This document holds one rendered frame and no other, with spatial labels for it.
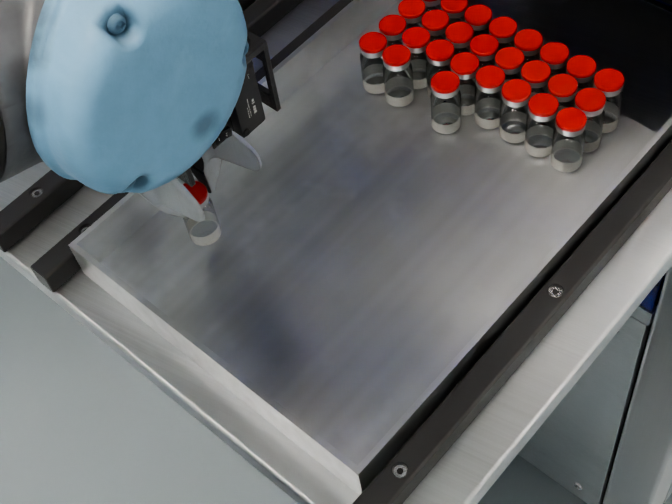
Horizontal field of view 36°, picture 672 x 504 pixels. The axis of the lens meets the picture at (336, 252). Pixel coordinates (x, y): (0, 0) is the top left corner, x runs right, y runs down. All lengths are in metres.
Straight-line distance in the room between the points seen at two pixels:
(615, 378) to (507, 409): 0.51
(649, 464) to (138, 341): 0.73
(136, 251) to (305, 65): 0.20
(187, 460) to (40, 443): 0.24
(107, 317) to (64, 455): 1.00
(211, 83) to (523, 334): 0.38
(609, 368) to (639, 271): 0.45
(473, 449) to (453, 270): 0.13
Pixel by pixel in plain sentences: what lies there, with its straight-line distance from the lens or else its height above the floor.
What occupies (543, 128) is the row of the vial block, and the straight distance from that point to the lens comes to 0.74.
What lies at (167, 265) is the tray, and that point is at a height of 0.88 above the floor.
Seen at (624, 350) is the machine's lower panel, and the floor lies 0.51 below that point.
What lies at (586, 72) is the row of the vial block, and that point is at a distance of 0.75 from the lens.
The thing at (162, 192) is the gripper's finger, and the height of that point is 0.99.
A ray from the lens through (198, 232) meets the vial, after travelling 0.70.
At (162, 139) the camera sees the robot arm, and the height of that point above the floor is 1.24.
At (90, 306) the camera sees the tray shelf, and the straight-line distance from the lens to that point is 0.74.
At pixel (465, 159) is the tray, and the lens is 0.76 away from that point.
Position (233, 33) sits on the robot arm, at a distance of 0.31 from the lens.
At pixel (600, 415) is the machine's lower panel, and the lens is 1.25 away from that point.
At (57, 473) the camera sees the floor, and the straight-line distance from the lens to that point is 1.71.
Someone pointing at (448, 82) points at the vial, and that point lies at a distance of 0.75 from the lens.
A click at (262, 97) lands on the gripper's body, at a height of 1.04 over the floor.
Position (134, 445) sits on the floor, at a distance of 1.68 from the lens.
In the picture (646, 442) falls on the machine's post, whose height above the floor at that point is 0.36.
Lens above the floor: 1.47
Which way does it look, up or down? 55 degrees down
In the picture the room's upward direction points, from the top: 11 degrees counter-clockwise
